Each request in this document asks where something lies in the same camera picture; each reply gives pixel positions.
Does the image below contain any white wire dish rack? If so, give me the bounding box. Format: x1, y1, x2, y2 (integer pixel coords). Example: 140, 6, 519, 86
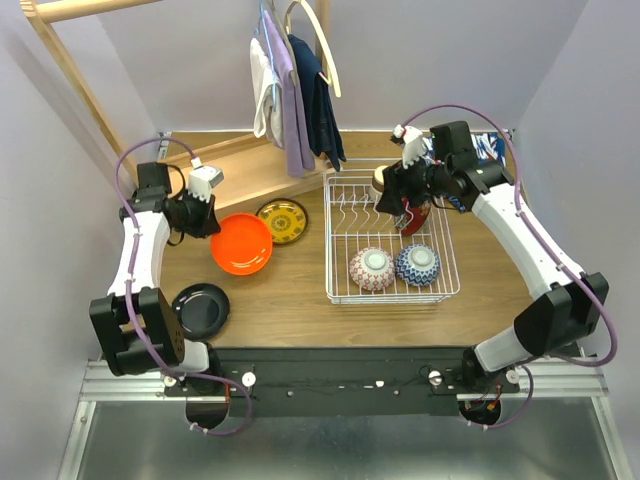
324, 168, 460, 305

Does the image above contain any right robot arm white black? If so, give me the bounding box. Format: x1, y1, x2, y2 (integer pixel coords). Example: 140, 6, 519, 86
376, 121, 609, 392

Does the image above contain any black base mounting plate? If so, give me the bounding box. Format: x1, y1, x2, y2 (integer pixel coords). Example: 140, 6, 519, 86
164, 347, 519, 417

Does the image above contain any wooden hanger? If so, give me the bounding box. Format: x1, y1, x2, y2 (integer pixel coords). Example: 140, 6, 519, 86
284, 0, 342, 98

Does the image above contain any yellow patterned small plate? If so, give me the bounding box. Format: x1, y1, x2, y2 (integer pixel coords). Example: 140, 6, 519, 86
256, 198, 309, 245

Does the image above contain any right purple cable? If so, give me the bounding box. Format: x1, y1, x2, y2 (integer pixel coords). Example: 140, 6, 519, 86
399, 103, 618, 432

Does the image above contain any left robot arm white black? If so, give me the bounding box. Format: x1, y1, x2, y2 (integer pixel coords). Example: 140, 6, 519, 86
89, 159, 224, 395

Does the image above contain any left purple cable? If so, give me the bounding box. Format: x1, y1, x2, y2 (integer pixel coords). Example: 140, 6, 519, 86
114, 137, 254, 437

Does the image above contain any blue red patterned folded cloth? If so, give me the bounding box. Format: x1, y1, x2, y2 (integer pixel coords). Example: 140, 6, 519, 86
422, 132, 506, 213

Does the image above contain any blue patterned bowl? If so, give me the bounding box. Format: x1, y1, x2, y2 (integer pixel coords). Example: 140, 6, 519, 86
395, 243, 441, 287

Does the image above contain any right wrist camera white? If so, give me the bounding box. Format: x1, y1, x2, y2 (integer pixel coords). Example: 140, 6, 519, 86
391, 124, 432, 170

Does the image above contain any white hanging cloth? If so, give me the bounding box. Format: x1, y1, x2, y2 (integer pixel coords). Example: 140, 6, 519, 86
249, 38, 283, 148

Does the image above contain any orange plate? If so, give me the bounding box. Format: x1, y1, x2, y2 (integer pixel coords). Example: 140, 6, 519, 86
210, 213, 273, 276

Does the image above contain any navy hanging cloth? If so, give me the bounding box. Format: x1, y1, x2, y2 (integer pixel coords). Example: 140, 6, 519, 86
288, 34, 346, 171

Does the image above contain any wooden clothes rack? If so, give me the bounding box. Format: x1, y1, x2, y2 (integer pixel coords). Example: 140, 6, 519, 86
18, 0, 332, 241

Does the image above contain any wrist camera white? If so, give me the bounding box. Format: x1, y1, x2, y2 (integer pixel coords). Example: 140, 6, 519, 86
391, 124, 432, 170
187, 157, 224, 203

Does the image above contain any purple cable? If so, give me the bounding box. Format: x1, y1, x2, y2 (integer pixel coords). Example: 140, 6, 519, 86
399, 103, 618, 432
114, 137, 254, 437

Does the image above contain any red white patterned bowl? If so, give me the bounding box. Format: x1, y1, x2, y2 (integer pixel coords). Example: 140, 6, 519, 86
349, 247, 395, 292

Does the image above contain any red floral plate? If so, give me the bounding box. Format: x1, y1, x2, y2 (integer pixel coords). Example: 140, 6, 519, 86
395, 198, 431, 236

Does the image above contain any lilac hanging cloth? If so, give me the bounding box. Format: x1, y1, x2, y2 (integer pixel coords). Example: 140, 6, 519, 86
264, 9, 315, 178

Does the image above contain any white brown metal cup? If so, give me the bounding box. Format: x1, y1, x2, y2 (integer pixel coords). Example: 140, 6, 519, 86
369, 165, 386, 202

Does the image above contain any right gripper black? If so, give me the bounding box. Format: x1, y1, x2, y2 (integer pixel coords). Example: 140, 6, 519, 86
375, 149, 451, 217

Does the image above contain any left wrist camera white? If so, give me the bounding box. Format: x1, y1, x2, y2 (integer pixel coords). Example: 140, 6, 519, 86
187, 157, 224, 203

